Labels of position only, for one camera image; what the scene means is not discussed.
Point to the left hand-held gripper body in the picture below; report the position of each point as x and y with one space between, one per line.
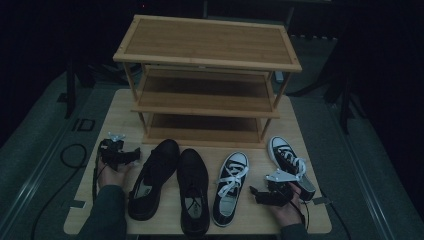
111 155

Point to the black canvas sneaker white laces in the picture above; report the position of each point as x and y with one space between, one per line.
283 151
230 190

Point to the person's right hand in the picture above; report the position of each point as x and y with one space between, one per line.
286 213

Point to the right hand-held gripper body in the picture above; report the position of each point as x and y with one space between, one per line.
280 193

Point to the black leather shoe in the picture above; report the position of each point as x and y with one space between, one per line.
193 186
153 180

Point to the grey tape piece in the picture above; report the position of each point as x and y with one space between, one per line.
321 200

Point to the black floor tape mark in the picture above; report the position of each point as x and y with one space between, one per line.
85 125

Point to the small white object behind rack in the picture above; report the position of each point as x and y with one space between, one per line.
279 77

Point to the wooden three-tier shoe rack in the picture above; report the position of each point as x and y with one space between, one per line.
206 46

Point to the person's left hand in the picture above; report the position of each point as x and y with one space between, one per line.
111 178

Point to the black metal stand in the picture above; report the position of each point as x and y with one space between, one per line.
345 100
70 90

